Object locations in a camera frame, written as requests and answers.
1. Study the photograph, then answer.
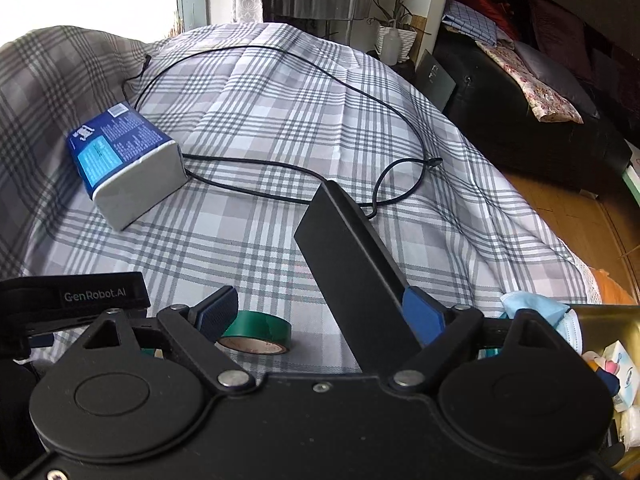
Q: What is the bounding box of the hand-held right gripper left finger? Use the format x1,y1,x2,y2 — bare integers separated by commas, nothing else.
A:
82,287,253,391

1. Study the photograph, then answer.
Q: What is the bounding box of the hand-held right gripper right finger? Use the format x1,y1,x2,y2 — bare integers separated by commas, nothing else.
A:
385,286,583,391

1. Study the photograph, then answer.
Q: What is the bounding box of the black power bank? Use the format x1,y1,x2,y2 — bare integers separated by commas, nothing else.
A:
294,181,437,376

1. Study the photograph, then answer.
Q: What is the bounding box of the green tape roll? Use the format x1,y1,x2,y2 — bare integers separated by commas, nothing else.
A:
215,310,293,357

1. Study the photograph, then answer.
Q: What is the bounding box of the blue face mask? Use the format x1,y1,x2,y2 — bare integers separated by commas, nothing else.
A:
500,291,583,356

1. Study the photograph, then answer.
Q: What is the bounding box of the blue tissue pack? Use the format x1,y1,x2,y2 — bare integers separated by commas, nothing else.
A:
67,101,188,232

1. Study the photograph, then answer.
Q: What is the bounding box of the golden storage box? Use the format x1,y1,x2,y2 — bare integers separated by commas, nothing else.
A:
567,304,640,480

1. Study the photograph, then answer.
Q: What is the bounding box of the orange cloth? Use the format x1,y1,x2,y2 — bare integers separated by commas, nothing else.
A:
587,267,638,306

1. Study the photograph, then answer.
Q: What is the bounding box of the black leather sofa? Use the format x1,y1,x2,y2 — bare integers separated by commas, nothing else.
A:
432,0,633,193

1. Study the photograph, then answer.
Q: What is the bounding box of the small white tissue packet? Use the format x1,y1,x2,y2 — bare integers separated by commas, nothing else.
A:
602,340,640,411

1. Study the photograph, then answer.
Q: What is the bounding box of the dark grey plaid blanket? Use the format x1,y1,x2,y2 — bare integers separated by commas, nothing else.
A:
0,25,166,281

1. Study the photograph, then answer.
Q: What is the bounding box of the light grey plaid bedsheet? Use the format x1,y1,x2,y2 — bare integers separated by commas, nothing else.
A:
20,22,601,376

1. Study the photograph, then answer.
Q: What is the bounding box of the white plastic packet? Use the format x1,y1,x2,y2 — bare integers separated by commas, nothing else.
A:
620,405,640,442

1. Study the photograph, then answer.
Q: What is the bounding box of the black flat panel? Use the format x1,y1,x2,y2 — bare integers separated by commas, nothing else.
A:
414,50,457,111

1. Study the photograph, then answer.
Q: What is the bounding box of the floral printed cloth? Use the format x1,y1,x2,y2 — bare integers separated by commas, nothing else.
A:
475,40,583,123

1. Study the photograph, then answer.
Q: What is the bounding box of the potted plant white pot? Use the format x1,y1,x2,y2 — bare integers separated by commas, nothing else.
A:
367,0,431,66

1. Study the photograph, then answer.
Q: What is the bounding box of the grey cushion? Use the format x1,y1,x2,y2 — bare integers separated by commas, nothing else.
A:
512,40,601,118

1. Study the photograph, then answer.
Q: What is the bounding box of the blue checked folded cloth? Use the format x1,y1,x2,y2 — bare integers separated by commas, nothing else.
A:
442,0,501,46

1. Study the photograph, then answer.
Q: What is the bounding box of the dark red cushion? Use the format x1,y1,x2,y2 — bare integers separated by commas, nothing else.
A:
450,0,621,91

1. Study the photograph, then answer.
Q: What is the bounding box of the black cable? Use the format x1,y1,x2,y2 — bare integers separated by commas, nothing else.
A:
122,46,443,218

